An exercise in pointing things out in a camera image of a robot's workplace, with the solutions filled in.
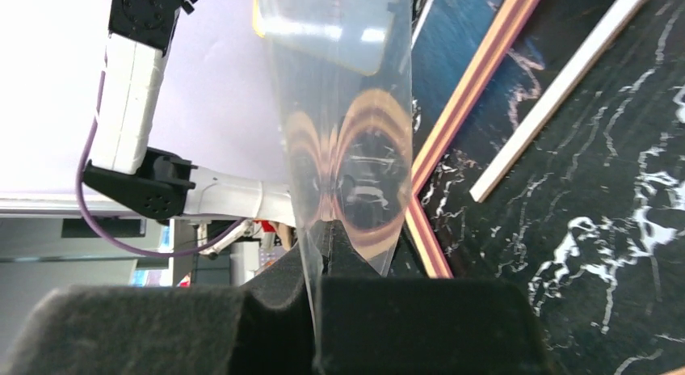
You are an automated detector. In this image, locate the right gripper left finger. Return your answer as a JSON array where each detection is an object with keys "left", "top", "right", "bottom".
[{"left": 1, "top": 248, "right": 314, "bottom": 374}]

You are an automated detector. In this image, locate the pink wooden picture frame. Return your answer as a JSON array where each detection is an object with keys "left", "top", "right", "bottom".
[{"left": 406, "top": 0, "right": 540, "bottom": 278}]

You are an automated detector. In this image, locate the seascape photo on board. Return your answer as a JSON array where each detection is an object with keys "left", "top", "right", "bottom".
[{"left": 412, "top": 0, "right": 647, "bottom": 203}]

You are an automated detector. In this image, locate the yellow-framed whiteboard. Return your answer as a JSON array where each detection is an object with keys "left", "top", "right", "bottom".
[{"left": 253, "top": 0, "right": 411, "bottom": 76}]

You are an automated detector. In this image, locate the clear acrylic sheet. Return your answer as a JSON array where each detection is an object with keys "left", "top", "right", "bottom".
[{"left": 264, "top": 0, "right": 413, "bottom": 344}]

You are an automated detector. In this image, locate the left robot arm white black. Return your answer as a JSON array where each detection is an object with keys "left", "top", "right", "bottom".
[{"left": 76, "top": 0, "right": 295, "bottom": 225}]

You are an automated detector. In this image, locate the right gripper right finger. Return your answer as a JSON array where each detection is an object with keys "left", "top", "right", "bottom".
[{"left": 315, "top": 221, "right": 552, "bottom": 374}]

